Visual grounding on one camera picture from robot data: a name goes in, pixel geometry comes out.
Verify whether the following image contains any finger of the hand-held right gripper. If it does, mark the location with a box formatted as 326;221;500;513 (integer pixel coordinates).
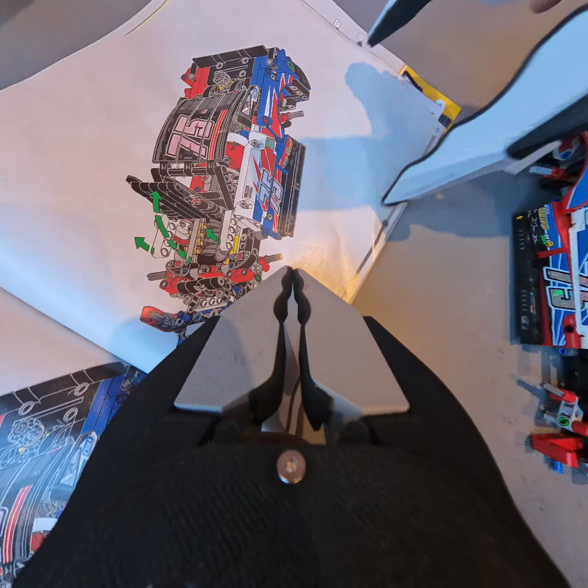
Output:
367;0;432;47
382;4;588;206

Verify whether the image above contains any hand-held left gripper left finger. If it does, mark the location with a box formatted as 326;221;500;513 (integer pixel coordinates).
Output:
174;266;296;424

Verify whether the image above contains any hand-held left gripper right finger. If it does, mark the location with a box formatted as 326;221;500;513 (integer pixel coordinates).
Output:
293;269;410;431

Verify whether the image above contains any toy car instruction booklet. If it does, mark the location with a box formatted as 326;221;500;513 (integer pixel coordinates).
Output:
0;0;462;588

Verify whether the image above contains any partly built toy car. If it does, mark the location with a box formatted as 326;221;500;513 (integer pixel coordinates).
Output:
511;132;588;475

